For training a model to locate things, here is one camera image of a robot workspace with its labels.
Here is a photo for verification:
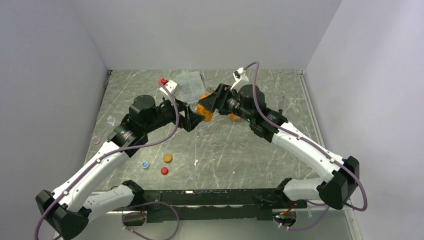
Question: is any orange juice bottle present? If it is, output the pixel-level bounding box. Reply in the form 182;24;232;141
229;113;242;123
195;87;216;123

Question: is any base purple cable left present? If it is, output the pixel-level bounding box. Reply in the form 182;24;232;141
121;200;180;240

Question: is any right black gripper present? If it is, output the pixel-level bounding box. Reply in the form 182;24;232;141
199;83;254;123

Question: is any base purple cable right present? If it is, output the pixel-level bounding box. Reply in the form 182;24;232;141
274;202;332;232

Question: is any red bottle cap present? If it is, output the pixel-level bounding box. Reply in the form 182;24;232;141
160;167;169;175

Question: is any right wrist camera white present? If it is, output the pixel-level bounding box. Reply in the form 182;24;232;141
230;67;249;91

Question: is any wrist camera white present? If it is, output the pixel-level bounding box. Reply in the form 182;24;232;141
230;67;249;91
158;78;182;99

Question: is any blue white bottle cap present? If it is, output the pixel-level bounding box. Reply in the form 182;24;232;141
141;161;150;170

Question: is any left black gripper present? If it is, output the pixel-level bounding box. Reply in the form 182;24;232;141
143;94;205;134

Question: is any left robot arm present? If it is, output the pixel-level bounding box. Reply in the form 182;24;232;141
36;95;204;240

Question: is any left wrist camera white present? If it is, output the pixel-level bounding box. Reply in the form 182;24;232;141
158;78;182;99

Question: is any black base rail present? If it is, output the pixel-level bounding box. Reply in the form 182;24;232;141
119;188;307;223

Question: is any clear empty bottle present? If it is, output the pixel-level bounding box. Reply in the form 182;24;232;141
106;115;116;126

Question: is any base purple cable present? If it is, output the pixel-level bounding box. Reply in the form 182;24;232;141
121;200;180;240
274;202;332;232

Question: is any clear bottle red label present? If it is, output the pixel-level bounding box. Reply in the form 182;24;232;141
91;136;102;146

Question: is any clear plastic screw box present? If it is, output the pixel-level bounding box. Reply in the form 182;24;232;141
176;71;206;104

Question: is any orange bottle cap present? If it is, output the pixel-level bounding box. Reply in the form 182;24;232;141
163;153;173;163

